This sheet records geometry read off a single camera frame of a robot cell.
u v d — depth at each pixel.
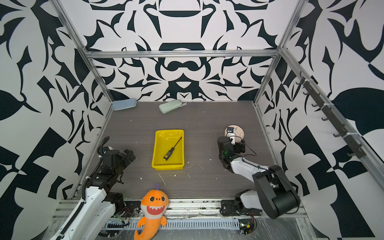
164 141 0.99
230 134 0.78
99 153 0.68
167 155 0.89
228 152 0.70
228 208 0.74
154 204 0.69
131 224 0.71
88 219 0.48
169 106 1.15
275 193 0.43
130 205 0.76
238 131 0.99
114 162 0.63
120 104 1.16
